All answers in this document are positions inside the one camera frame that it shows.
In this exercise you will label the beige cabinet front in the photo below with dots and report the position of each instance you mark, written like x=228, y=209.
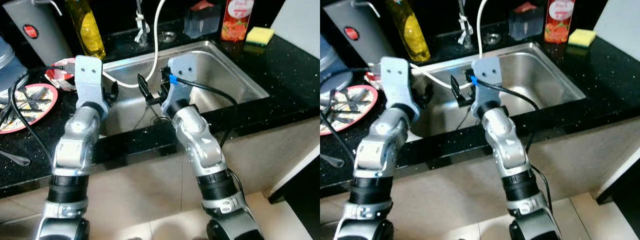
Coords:
x=450, y=175
x=140, y=170

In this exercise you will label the yellow sponge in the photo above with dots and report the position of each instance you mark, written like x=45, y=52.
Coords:
x=260, y=36
x=583, y=38

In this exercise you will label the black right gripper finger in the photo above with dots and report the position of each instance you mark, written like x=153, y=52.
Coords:
x=456, y=86
x=144, y=85

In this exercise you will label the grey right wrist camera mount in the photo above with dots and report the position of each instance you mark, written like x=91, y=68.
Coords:
x=182, y=67
x=490, y=70

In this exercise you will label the white blue stacked container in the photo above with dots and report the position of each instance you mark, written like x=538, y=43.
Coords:
x=10, y=65
x=331, y=65

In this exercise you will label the round metal hole cover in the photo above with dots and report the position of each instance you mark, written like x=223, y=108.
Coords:
x=492, y=38
x=168, y=36

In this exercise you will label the yellow dish soap bottle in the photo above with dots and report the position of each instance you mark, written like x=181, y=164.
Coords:
x=90, y=35
x=415, y=40

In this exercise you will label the thin curved metal hook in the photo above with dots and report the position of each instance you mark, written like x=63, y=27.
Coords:
x=47, y=4
x=367, y=5

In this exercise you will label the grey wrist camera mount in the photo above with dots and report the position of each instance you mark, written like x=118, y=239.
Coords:
x=90, y=80
x=182, y=67
x=490, y=70
x=397, y=82

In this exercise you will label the white panel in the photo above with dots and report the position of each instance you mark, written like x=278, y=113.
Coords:
x=620, y=27
x=297, y=25

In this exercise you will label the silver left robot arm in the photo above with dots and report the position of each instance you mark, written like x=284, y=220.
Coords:
x=380, y=150
x=75, y=145

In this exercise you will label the metal faucet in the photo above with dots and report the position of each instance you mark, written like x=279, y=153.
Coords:
x=141, y=27
x=465, y=27

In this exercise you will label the red peach label bottle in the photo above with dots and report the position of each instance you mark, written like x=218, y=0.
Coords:
x=237, y=22
x=560, y=22

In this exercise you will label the red white striped bowl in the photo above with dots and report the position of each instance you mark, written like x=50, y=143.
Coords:
x=57, y=80
x=372, y=77

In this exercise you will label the grey canister with red logo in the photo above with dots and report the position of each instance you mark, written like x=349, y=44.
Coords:
x=45, y=40
x=365, y=45

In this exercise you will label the stainless steel sink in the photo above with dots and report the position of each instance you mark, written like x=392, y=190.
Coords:
x=540, y=75
x=225, y=70

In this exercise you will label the clear plastic container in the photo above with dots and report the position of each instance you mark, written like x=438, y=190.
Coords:
x=202, y=22
x=526, y=24

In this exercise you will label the pink rimmed plate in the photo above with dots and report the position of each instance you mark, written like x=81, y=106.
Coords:
x=367, y=113
x=42, y=118

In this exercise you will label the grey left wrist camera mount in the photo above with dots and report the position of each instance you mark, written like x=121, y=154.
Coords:
x=90, y=80
x=397, y=82

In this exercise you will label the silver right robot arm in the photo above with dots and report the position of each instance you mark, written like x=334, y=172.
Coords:
x=507, y=145
x=200, y=140

